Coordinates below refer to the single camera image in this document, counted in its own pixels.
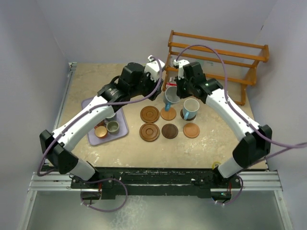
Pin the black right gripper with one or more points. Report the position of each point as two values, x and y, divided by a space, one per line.
180 92

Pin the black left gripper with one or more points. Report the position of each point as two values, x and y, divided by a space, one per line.
153 85

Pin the large blue mug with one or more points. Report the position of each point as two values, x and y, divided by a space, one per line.
170 97

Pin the light blue mug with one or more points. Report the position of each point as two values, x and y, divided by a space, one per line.
190 109

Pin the dark wood coaster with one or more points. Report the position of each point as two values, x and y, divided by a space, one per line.
182 116

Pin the large brown ringed coaster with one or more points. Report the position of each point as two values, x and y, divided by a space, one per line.
149 114

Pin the light orange wood coaster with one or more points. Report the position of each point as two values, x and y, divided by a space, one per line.
191 130

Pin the teal blue cup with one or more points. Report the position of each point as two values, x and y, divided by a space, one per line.
112 117

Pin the large brown grooved coaster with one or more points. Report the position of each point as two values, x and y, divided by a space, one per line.
149 132

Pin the dark walnut coaster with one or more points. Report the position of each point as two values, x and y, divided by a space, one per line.
169 131

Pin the olive green cup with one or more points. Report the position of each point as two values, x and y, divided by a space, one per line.
112 127

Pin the red handled white cup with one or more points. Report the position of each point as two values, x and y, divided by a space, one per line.
102 123

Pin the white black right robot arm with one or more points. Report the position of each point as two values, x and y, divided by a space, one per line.
252 137

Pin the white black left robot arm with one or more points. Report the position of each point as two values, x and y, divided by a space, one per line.
57 145

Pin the orange brown cup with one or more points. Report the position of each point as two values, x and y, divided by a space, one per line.
101 132

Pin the red white box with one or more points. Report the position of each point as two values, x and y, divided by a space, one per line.
170 84

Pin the wooden shelf rack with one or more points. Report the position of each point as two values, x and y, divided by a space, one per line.
179 41

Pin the lavender plastic tray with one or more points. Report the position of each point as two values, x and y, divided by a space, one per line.
123 131

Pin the yellow tape roll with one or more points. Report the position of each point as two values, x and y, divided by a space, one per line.
215 165

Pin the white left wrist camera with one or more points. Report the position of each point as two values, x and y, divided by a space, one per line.
154 67

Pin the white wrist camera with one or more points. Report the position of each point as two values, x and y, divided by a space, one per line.
154 67
179 64

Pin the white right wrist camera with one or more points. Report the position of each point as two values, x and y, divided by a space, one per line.
179 64

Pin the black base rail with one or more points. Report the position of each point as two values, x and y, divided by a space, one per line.
120 181

